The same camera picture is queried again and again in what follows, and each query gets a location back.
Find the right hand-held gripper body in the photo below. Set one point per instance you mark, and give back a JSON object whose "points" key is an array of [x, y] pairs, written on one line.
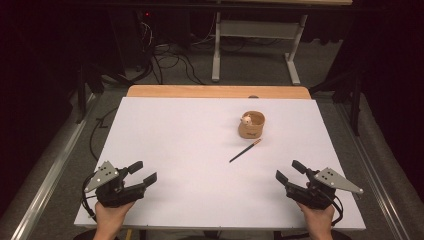
{"points": [[313, 196]]}

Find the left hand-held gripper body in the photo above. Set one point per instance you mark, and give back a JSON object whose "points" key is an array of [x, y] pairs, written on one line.
{"points": [[115, 193]]}

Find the black pencil with brown end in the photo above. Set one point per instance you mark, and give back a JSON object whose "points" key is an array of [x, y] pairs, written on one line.
{"points": [[245, 150]]}

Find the round wooden pen holder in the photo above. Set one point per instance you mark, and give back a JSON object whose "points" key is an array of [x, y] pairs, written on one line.
{"points": [[251, 130]]}

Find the person's right hand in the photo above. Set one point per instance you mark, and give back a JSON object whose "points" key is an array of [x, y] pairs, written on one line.
{"points": [[316, 218]]}

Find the person's left hand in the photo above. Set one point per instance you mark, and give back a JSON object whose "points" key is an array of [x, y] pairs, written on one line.
{"points": [[111, 216]]}

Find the white table board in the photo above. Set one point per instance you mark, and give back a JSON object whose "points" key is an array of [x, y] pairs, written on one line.
{"points": [[186, 140]]}

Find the small beige animal figure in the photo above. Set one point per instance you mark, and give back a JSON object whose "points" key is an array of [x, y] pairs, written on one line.
{"points": [[246, 119]]}

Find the black metal stand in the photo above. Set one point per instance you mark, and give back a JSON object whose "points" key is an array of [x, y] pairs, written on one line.
{"points": [[356, 106], [81, 93]]}

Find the wooden table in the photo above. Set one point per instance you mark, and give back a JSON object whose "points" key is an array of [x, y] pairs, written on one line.
{"points": [[200, 91]]}

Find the black box with red light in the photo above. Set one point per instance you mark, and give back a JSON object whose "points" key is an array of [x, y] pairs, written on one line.
{"points": [[133, 40]]}

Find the aluminium floor rail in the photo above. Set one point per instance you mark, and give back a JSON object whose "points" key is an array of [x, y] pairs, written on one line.
{"points": [[50, 180], [373, 173]]}

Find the white metal desk frame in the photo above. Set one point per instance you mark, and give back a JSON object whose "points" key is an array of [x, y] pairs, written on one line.
{"points": [[216, 50]]}

